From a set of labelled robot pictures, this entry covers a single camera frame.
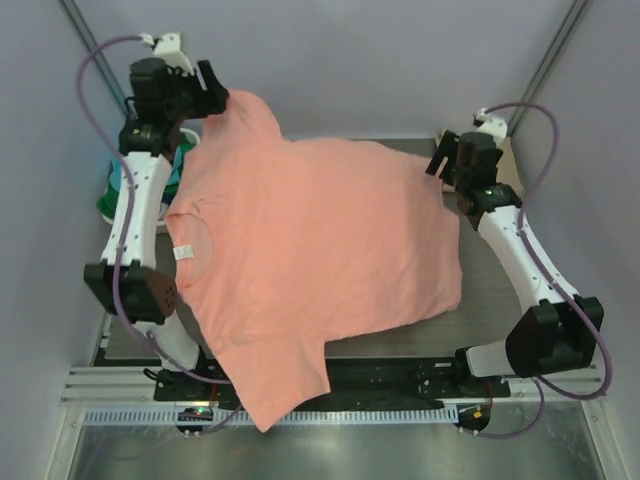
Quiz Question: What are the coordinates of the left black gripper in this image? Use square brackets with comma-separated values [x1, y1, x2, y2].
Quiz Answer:
[165, 60, 228, 125]

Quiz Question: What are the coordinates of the white plastic laundry basket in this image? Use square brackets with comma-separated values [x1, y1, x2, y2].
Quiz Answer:
[96, 127, 201, 234]

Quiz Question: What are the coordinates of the salmon pink t shirt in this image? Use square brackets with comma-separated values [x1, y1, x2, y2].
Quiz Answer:
[166, 90, 462, 431]

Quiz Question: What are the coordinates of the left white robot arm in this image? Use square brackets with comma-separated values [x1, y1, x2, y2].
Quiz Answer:
[83, 57, 229, 400]

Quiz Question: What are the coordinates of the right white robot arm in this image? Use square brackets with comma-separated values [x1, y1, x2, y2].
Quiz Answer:
[426, 130, 604, 396]

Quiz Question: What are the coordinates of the folded beige t shirt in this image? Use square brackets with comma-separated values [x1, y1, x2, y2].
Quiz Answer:
[434, 130, 525, 197]

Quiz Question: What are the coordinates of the light blue t shirt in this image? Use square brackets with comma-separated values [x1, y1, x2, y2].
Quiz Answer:
[108, 156, 184, 195]

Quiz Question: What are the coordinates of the green t shirt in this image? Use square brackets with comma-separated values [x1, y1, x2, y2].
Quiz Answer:
[96, 142, 196, 223]

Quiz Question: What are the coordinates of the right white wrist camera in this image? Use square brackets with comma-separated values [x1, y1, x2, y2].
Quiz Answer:
[473, 108, 508, 144]

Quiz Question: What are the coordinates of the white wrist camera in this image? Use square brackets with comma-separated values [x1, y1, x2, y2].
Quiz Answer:
[140, 31, 195, 76]
[473, 108, 508, 144]

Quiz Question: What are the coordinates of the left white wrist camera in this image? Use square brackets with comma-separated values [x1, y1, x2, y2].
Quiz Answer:
[140, 31, 195, 76]

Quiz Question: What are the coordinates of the left aluminium frame post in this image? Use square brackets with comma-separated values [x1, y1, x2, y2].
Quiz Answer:
[56, 0, 126, 119]

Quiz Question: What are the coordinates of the aluminium frame post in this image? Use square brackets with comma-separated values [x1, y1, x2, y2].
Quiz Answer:
[519, 0, 593, 103]
[56, 0, 126, 119]

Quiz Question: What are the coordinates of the right aluminium frame post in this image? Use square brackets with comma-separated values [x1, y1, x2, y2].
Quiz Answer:
[519, 0, 593, 103]

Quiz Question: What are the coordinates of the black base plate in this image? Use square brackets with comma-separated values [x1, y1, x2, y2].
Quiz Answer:
[143, 357, 511, 412]

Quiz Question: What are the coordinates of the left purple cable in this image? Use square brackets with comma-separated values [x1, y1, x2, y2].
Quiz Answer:
[74, 33, 246, 434]

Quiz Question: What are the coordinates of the purple cable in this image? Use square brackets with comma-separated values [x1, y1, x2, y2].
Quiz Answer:
[457, 102, 614, 440]
[74, 33, 246, 434]

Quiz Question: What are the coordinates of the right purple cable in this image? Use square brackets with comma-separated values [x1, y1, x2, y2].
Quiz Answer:
[457, 102, 614, 440]

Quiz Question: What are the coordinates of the white slotted cable duct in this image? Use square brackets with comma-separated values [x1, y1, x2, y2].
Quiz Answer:
[83, 404, 459, 426]

